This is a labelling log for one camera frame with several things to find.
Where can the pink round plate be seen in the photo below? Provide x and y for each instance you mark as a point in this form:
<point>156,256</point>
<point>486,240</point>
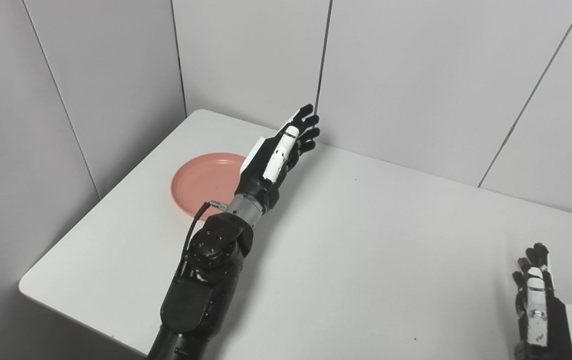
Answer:
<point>203,184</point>

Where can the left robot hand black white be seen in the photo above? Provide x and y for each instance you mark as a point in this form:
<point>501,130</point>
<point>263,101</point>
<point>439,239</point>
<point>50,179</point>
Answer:
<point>271,160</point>

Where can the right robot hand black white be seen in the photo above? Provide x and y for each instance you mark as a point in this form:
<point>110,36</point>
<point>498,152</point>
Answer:
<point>540,310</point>

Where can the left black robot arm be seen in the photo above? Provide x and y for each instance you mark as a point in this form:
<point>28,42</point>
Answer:
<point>201,290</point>

